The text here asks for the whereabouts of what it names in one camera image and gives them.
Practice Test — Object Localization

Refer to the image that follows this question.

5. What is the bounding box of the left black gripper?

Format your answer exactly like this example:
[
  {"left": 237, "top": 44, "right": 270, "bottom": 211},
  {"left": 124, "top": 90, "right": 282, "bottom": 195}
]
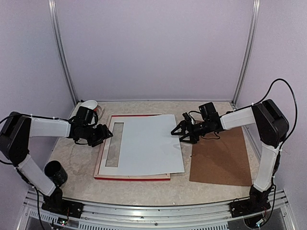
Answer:
[{"left": 82, "top": 124, "right": 113, "bottom": 147}]

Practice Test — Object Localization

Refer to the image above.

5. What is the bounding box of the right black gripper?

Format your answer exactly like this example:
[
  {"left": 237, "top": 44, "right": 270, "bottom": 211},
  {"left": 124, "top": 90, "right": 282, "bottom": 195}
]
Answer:
[{"left": 171, "top": 119, "right": 211, "bottom": 144}]

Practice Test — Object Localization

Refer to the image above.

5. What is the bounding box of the cat and books photo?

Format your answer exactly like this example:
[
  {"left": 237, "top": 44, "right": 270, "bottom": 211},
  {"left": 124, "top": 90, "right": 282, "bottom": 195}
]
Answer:
[{"left": 115, "top": 114, "right": 185, "bottom": 176}]

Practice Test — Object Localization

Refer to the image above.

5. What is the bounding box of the wooden red picture frame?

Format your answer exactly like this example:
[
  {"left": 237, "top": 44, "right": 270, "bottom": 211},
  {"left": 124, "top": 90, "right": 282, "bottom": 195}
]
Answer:
[{"left": 94, "top": 114, "right": 171, "bottom": 182}]

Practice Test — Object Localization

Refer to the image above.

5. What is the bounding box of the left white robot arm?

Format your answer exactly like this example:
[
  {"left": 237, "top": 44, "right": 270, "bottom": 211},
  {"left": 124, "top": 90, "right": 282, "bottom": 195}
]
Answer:
[{"left": 0, "top": 111, "right": 112, "bottom": 213}]

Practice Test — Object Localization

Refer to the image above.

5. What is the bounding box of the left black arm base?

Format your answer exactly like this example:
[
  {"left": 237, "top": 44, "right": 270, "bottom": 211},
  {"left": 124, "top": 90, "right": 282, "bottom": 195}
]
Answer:
[{"left": 42, "top": 187, "right": 84, "bottom": 219}]

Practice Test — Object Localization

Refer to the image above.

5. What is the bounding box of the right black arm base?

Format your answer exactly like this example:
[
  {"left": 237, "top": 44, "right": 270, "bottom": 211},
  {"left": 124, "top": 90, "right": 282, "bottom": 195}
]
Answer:
[{"left": 229, "top": 185, "right": 273, "bottom": 218}]

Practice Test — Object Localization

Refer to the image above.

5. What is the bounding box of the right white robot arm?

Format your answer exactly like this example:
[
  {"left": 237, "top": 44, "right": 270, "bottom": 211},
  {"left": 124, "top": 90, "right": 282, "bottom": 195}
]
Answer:
[{"left": 171, "top": 99, "right": 289, "bottom": 192}]

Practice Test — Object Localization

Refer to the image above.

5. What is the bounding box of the grey round plate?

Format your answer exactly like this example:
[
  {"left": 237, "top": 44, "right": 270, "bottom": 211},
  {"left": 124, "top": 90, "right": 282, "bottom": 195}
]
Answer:
[{"left": 96, "top": 105, "right": 105, "bottom": 119}]

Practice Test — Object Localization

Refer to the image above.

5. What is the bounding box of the orange white bowl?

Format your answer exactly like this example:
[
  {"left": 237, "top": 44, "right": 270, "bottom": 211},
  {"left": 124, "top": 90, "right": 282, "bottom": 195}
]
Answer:
[{"left": 81, "top": 100, "right": 98, "bottom": 111}]

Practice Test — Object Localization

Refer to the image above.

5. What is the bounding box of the brown cardboard backing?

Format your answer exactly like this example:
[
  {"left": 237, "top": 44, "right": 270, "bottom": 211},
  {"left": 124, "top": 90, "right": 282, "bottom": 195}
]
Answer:
[{"left": 189, "top": 127, "right": 252, "bottom": 186}]

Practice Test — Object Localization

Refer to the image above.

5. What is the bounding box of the black cylindrical cup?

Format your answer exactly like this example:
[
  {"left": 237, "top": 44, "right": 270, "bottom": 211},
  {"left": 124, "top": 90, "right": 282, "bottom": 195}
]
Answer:
[{"left": 44, "top": 161, "right": 68, "bottom": 187}]

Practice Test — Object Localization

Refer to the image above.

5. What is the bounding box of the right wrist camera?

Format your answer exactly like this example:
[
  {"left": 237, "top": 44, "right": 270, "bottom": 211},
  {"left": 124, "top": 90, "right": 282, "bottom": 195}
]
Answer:
[{"left": 182, "top": 102, "right": 218, "bottom": 124}]

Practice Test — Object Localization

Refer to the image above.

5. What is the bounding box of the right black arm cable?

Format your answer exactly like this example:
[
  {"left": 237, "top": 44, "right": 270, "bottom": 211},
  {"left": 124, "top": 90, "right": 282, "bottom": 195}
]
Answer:
[{"left": 260, "top": 79, "right": 298, "bottom": 149}]

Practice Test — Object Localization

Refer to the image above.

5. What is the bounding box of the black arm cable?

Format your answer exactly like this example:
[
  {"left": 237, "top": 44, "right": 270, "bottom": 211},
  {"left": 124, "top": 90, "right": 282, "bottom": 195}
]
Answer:
[
  {"left": 0, "top": 115, "right": 15, "bottom": 166},
  {"left": 260, "top": 79, "right": 298, "bottom": 149}
]

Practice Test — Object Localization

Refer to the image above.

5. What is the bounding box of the aluminium front rail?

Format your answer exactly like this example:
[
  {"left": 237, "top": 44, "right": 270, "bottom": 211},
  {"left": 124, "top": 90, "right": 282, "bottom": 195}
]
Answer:
[{"left": 15, "top": 189, "right": 295, "bottom": 230}]

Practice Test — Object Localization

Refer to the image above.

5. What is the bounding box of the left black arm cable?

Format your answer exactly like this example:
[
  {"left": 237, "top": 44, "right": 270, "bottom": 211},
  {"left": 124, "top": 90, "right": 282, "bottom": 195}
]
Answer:
[{"left": 0, "top": 115, "right": 15, "bottom": 166}]

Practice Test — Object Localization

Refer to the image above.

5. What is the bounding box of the left aluminium post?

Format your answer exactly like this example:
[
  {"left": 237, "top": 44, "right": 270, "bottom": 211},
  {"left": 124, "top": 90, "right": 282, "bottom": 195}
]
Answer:
[{"left": 48, "top": 0, "right": 78, "bottom": 105}]

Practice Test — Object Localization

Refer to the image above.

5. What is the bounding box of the aluminium post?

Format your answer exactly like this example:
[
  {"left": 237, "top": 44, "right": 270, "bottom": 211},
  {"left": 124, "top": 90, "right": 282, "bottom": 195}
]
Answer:
[
  {"left": 232, "top": 0, "right": 260, "bottom": 106},
  {"left": 48, "top": 0, "right": 78, "bottom": 105}
]

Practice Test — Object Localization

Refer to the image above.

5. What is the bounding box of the right aluminium post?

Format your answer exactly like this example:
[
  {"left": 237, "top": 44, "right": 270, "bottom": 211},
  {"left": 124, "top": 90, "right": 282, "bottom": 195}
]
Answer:
[{"left": 232, "top": 0, "right": 260, "bottom": 106}]

